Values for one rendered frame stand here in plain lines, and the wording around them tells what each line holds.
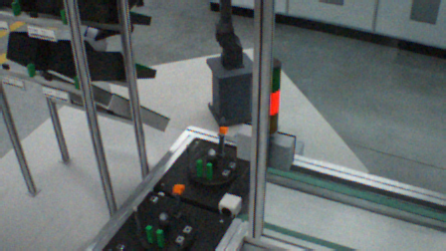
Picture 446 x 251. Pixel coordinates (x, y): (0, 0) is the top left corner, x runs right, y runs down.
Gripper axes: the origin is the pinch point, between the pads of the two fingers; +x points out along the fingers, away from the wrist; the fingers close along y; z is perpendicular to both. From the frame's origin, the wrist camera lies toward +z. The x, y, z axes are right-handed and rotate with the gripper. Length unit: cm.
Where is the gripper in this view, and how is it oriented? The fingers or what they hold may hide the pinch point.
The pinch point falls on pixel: (97, 30)
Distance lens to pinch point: 146.6
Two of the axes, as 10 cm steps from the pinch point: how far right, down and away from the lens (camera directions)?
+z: -2.2, -6.0, -7.7
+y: 8.1, 3.3, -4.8
